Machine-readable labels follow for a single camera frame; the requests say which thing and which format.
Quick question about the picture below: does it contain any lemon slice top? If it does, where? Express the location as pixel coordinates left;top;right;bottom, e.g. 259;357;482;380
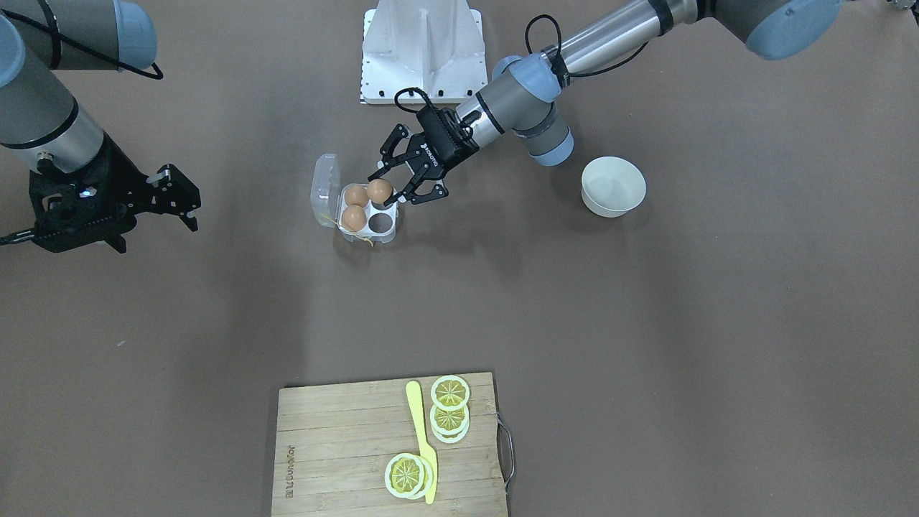
430;374;470;411

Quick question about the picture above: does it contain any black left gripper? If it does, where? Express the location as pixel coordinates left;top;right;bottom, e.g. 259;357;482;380
368;107;480;204

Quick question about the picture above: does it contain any brown egg front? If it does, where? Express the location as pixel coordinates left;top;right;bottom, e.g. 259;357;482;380
340;205;367;233

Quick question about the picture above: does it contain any white ceramic bowl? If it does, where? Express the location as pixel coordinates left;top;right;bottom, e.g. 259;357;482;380
581;157;647;218

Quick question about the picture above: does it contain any lemon slice middle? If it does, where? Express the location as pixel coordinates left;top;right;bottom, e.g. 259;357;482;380
429;406;470;437

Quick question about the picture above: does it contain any brown egg from bowl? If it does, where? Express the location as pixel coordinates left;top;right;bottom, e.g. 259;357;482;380
365;179;393;204

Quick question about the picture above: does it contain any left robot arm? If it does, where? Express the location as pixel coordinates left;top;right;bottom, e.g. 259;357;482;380
368;1;841;206

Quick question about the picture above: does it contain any bamboo cutting board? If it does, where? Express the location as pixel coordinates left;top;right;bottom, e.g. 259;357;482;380
271;372;511;516

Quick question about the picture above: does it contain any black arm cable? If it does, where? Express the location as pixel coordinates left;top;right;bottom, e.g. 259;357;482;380
0;0;164;80
394;14;650;116

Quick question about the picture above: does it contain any brown egg back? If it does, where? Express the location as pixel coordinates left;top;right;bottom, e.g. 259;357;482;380
345;184;370;208

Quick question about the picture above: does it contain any lemon slice under front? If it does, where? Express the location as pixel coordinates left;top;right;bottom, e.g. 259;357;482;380
408;456;436;500

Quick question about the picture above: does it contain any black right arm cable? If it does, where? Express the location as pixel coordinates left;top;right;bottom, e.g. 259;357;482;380
0;0;164;80

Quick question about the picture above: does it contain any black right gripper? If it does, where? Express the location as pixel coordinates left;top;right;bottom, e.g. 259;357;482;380
29;134;202;254

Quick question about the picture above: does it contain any yellow plastic knife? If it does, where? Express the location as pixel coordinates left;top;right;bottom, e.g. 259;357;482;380
405;380;439;505

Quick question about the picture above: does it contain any white metal mount base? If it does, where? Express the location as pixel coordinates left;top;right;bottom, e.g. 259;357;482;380
359;1;488;105

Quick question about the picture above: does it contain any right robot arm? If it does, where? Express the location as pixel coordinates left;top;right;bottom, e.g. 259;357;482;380
1;1;202;253

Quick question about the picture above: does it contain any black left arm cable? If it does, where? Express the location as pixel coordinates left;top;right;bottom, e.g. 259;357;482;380
394;14;650;116

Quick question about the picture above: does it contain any clear plastic egg box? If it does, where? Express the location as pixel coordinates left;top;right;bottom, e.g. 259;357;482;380
309;154;399;244

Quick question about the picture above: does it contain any lemon slice lower stack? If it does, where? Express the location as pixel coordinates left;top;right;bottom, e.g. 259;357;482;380
432;426;469;444

